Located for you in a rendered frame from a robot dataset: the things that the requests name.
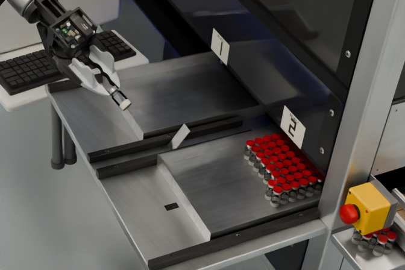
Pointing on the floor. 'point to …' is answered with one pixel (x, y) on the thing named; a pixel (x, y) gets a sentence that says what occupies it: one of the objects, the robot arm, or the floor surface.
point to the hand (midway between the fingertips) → (108, 88)
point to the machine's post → (363, 113)
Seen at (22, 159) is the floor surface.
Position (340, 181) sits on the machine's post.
